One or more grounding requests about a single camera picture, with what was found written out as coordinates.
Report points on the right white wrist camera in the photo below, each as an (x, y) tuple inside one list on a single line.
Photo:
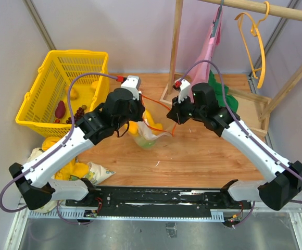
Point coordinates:
[(183, 86)]

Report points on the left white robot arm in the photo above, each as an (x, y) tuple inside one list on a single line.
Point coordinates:
[(34, 179)]

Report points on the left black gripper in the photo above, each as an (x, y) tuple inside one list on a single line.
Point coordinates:
[(140, 108)]

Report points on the wooden clothes rack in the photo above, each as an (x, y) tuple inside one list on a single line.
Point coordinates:
[(257, 107)]

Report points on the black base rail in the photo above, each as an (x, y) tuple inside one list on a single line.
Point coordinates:
[(158, 202)]

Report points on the grey clothes hanger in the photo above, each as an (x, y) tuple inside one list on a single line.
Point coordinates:
[(217, 20)]

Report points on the clear zip bag orange zipper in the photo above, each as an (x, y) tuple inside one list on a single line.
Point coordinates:
[(158, 111)]

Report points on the yellow lemon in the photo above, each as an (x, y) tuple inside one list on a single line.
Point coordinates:
[(72, 94)]

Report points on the yellow plastic basket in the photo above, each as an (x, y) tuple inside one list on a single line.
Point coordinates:
[(58, 71)]

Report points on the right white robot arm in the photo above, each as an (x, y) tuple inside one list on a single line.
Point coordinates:
[(282, 178)]

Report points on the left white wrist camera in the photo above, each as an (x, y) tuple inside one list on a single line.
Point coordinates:
[(132, 84)]

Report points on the sliced mango toy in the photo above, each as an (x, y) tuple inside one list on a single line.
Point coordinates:
[(49, 142)]

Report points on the purple grapes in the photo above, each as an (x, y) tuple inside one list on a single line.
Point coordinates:
[(78, 114)]

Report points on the yellow bananas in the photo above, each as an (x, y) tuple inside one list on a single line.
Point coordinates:
[(148, 119)]

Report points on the orange mango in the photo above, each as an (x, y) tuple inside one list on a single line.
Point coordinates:
[(133, 128)]

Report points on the green cloth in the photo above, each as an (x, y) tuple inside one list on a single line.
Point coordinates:
[(217, 87)]

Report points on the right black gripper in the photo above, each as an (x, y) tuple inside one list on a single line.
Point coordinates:
[(175, 113)]

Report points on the green cabbage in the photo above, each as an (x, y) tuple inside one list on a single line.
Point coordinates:
[(144, 143)]

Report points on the yellow patterned cloth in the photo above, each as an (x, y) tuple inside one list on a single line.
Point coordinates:
[(74, 170)]

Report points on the purple sweet potato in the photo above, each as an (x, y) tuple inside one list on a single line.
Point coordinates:
[(60, 110)]

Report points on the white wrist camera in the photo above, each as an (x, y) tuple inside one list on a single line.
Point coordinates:
[(132, 84), (183, 86)]

